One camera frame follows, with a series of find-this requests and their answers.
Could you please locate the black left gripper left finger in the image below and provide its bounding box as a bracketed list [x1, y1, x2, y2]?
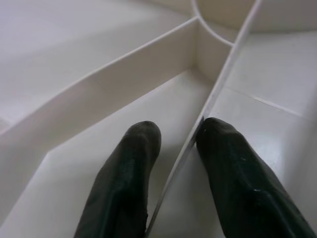
[73, 120, 162, 238]

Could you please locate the white plastic table top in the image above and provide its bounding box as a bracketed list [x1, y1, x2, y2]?
[0, 0, 317, 238]

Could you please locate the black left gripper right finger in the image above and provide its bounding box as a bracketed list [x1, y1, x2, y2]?
[195, 117, 317, 238]

